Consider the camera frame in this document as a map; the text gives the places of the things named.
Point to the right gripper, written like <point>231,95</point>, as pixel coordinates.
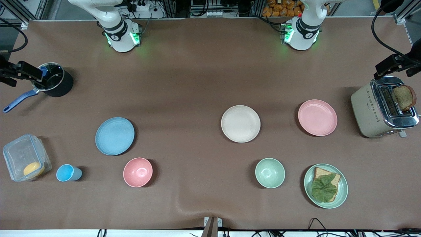
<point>4,72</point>

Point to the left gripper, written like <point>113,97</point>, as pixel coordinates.
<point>415,63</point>

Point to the pink plate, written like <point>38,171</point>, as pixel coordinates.
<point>317,118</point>

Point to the blue plate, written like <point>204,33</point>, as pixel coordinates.
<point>115,136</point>

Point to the glass pot lid blue knob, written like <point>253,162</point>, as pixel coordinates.
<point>54,77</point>

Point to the brown toast slice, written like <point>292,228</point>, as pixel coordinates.
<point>404,97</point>

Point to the beige chrome toaster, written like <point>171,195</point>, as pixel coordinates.
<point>365,112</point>

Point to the clear plastic food container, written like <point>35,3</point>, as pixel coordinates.
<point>19,153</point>

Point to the yellow round food piece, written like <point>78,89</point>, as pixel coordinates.
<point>33,169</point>

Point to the blue cup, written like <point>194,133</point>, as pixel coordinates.
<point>65,172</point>

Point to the orange snack pack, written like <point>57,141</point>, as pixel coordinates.
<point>283,8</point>

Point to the brown bread slice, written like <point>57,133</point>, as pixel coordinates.
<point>320,171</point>

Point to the white power strip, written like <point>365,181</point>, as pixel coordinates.
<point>141,6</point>

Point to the green plate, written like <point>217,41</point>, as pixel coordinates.
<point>342,192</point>

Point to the green lettuce leaf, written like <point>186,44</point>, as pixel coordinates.
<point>324,189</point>

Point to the pink bowl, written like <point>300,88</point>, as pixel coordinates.
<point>138,172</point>

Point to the brown table cover mat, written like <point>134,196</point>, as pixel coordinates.
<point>184,82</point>

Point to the beige plate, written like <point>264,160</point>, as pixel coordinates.
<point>240,123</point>

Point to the green bowl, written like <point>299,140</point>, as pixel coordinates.
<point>270,173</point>

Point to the white connector block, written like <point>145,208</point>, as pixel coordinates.
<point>214,13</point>

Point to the aluminium frame post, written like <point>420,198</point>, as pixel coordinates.
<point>406,11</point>
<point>29,8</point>

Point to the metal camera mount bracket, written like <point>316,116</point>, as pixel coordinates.
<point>212,225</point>

